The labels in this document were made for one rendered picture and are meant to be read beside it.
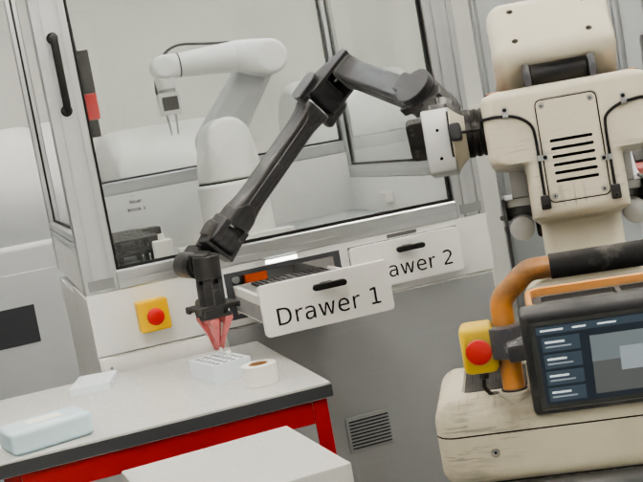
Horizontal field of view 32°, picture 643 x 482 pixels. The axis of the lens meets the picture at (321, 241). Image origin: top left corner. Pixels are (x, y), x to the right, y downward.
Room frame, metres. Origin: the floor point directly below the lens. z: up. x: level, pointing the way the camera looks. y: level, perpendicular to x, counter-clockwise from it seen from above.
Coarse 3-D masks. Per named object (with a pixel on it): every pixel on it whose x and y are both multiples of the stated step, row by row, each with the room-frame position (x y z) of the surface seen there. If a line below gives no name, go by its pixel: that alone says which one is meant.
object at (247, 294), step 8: (240, 288) 2.58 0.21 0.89; (248, 288) 2.64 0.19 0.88; (256, 288) 2.65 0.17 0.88; (240, 296) 2.57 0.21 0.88; (248, 296) 2.49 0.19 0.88; (256, 296) 2.40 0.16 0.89; (240, 304) 2.57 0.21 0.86; (248, 304) 2.49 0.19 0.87; (256, 304) 2.42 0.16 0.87; (240, 312) 2.60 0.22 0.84; (248, 312) 2.51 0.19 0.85; (256, 312) 2.42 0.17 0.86
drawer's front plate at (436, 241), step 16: (400, 240) 2.72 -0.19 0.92; (416, 240) 2.73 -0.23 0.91; (432, 240) 2.75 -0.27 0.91; (448, 240) 2.76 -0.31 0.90; (352, 256) 2.69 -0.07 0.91; (368, 256) 2.70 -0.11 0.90; (384, 256) 2.71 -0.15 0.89; (400, 256) 2.72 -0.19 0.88; (416, 256) 2.73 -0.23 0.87; (448, 256) 2.76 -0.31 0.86; (400, 272) 2.72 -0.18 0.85; (416, 272) 2.73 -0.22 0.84; (432, 272) 2.74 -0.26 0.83; (448, 272) 2.75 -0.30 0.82
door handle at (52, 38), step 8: (48, 40) 2.52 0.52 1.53; (56, 40) 2.49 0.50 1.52; (56, 48) 2.49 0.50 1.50; (56, 56) 2.49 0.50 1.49; (56, 64) 2.49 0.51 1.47; (56, 72) 2.49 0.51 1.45; (64, 80) 2.49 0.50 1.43; (64, 88) 2.49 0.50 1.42; (64, 96) 2.49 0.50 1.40; (64, 104) 2.49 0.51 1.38; (64, 112) 2.50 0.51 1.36; (72, 112) 2.53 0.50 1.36
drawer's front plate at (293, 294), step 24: (360, 264) 2.36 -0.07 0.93; (384, 264) 2.37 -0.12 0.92; (264, 288) 2.29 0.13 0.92; (288, 288) 2.31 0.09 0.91; (312, 288) 2.32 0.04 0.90; (336, 288) 2.34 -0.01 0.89; (360, 288) 2.35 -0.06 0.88; (384, 288) 2.37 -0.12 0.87; (264, 312) 2.29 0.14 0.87; (312, 312) 2.32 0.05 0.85; (336, 312) 2.33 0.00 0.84; (360, 312) 2.35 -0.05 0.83
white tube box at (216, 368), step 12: (192, 360) 2.31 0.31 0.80; (204, 360) 2.28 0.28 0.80; (216, 360) 2.27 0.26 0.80; (228, 360) 2.24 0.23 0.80; (240, 360) 2.23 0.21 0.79; (192, 372) 2.30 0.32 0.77; (204, 372) 2.25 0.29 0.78; (216, 372) 2.20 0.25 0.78; (228, 372) 2.22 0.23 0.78; (240, 372) 2.23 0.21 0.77
